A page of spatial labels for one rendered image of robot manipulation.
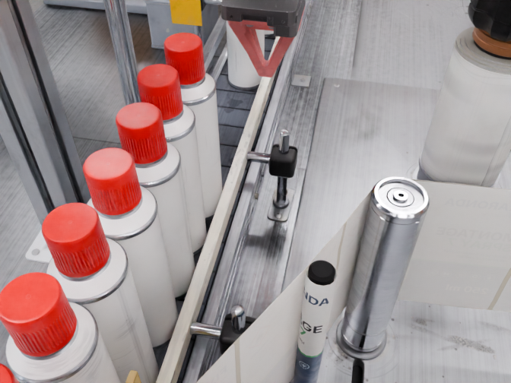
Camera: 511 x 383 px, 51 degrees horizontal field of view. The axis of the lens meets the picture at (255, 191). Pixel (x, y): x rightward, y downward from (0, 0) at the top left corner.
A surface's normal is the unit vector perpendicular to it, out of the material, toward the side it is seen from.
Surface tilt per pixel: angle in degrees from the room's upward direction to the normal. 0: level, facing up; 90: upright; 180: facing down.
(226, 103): 0
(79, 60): 0
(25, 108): 90
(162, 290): 90
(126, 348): 90
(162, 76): 3
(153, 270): 90
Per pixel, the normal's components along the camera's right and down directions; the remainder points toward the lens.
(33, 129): -0.20, 0.70
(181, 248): 0.79, 0.44
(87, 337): 0.66, -0.52
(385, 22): 0.00, -0.70
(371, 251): -0.80, 0.44
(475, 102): -0.59, 0.54
